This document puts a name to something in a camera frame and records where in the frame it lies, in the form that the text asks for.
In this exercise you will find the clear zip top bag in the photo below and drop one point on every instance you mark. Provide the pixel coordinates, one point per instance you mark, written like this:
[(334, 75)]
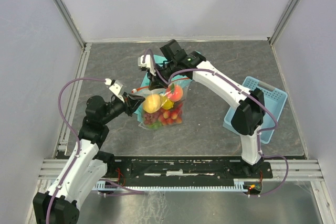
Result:
[(143, 91)]

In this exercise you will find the fake green grapes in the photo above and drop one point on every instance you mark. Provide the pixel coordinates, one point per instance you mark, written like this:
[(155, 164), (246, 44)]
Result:
[(155, 125)]

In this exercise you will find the yellow fake starfruit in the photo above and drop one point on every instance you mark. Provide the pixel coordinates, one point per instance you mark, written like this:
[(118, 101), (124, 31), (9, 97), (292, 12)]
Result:
[(166, 103)]

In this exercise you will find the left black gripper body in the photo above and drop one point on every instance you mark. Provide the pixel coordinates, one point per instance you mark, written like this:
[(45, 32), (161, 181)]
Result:
[(115, 108)]

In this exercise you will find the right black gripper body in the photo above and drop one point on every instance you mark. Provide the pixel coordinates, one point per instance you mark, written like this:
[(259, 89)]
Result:
[(166, 70)]

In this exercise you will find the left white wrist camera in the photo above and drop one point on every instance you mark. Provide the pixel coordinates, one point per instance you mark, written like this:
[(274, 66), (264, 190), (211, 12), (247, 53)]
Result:
[(116, 87)]

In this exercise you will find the fake purple grapes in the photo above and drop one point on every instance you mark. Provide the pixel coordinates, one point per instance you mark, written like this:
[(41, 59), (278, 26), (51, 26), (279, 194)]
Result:
[(151, 118)]

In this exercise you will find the fake strawberries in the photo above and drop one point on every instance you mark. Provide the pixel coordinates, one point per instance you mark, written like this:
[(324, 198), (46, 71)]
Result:
[(171, 116)]

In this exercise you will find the yellow fake lemon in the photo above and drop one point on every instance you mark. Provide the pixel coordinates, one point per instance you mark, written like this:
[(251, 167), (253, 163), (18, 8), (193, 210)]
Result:
[(152, 103)]

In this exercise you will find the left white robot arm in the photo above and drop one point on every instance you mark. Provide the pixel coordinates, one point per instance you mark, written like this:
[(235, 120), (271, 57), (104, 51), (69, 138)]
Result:
[(62, 201)]

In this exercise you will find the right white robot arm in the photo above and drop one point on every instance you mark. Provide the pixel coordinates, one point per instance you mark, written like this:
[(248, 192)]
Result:
[(248, 105)]

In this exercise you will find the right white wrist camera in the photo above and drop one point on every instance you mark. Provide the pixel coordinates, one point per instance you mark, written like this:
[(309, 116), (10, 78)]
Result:
[(146, 62)]

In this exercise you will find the fake peach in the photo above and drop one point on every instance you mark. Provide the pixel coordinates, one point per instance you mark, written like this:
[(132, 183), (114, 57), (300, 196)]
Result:
[(174, 92)]

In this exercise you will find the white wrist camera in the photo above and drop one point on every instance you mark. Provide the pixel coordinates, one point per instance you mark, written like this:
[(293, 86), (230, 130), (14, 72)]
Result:
[(116, 87), (146, 62)]

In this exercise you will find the light blue cable duct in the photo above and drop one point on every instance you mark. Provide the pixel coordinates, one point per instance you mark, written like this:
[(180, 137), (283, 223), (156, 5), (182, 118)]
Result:
[(237, 187)]

